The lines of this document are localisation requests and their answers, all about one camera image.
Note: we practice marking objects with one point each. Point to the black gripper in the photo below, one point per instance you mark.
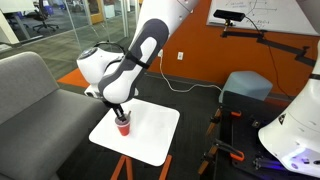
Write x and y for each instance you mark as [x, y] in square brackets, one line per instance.
[118, 111]

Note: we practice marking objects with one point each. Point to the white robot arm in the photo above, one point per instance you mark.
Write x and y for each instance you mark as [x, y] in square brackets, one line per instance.
[113, 76]

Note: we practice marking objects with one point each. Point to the red plastic cup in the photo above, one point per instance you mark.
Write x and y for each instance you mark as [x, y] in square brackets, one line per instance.
[123, 126]

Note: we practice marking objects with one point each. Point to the white side table top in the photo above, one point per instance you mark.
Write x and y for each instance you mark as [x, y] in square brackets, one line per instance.
[152, 128]

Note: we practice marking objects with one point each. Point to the orange metal table base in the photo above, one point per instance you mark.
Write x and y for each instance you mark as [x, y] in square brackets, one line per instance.
[125, 162]

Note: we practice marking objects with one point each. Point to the orange floor mat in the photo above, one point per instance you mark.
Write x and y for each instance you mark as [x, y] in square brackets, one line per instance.
[74, 78]

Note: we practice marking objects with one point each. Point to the grey corner sofa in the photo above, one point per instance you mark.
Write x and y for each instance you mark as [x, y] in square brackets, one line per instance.
[40, 123]

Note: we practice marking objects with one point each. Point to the rear black orange clamp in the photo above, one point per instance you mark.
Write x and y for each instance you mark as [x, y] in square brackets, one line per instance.
[217, 117]

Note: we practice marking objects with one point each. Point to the black orange clamp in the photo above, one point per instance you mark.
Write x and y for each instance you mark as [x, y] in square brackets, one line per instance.
[217, 117]
[216, 147]

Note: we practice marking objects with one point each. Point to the black perforated mounting board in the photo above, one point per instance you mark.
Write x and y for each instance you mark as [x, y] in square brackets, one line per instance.
[242, 119]

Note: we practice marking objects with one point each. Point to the front black orange clamp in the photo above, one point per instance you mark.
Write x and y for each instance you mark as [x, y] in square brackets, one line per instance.
[216, 147]

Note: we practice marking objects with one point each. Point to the light blue ottoman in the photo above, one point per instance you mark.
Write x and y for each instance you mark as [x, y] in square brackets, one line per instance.
[247, 83]

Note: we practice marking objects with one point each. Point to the black office chair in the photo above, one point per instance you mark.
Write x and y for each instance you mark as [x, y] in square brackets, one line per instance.
[42, 16]

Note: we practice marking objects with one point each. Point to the white wall outlet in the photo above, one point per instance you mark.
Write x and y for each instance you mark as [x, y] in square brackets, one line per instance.
[180, 55]

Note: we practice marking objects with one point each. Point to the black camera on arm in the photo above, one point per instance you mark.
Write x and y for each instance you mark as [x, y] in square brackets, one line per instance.
[229, 15]

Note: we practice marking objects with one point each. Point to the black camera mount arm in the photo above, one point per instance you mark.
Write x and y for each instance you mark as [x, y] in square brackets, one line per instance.
[259, 36]

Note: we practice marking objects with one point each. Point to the whiteboard on wall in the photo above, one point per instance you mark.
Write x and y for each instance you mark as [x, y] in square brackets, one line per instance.
[287, 16]

